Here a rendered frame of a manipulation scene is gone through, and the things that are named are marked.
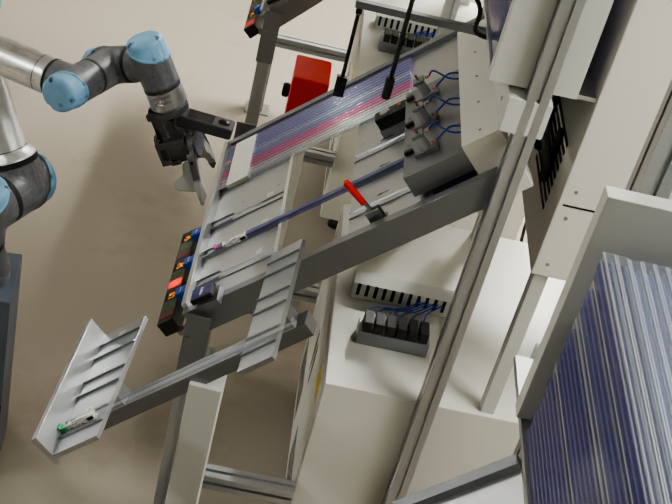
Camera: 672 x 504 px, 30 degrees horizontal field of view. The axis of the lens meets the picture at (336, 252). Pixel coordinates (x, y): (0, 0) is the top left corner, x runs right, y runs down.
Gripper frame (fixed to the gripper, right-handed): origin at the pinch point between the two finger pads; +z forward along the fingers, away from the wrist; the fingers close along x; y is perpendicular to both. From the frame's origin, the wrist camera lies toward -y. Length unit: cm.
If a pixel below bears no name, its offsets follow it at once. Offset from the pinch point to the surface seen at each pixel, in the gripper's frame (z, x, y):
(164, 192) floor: 70, -128, 60
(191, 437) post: 21, 53, 3
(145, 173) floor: 66, -136, 67
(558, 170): 5, 13, -71
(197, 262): 15.2, 4.3, 7.9
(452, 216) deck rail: 5, 21, -50
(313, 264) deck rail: 10.1, 20.9, -20.8
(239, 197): 15.3, -19.5, 1.6
